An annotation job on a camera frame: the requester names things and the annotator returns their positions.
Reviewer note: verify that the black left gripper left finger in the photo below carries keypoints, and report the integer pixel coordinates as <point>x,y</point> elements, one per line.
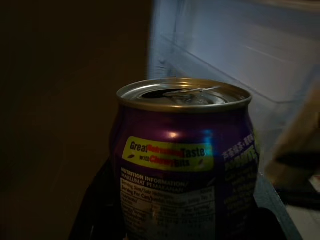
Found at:
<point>105,205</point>

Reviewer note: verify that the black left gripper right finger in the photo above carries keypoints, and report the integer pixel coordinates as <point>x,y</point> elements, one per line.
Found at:
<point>272,220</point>

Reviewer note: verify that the purple drink can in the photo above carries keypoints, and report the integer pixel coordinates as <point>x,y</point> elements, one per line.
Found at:
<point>185,162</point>

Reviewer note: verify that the stainless steel fridge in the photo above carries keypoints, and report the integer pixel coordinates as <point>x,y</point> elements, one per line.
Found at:
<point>225,37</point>

